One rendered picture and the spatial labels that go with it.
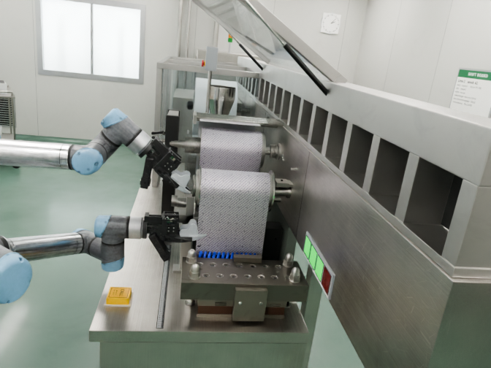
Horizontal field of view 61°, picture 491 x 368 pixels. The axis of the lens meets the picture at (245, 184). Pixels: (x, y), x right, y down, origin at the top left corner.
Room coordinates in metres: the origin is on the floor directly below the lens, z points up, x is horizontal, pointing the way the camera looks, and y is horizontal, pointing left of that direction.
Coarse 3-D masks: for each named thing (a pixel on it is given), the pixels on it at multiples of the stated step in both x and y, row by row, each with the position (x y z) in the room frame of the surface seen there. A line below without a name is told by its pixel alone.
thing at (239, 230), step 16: (208, 208) 1.30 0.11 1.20; (224, 208) 1.31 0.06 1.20; (240, 208) 1.32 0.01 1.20; (208, 224) 1.30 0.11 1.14; (224, 224) 1.31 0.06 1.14; (240, 224) 1.32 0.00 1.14; (256, 224) 1.33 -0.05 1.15; (208, 240) 1.30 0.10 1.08; (224, 240) 1.31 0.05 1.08; (240, 240) 1.32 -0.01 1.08; (256, 240) 1.33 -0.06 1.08
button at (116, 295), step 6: (114, 288) 1.18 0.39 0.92; (120, 288) 1.18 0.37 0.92; (126, 288) 1.19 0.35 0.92; (108, 294) 1.14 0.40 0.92; (114, 294) 1.15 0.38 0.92; (120, 294) 1.15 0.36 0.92; (126, 294) 1.15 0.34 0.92; (108, 300) 1.12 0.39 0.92; (114, 300) 1.13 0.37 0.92; (120, 300) 1.13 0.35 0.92; (126, 300) 1.13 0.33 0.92
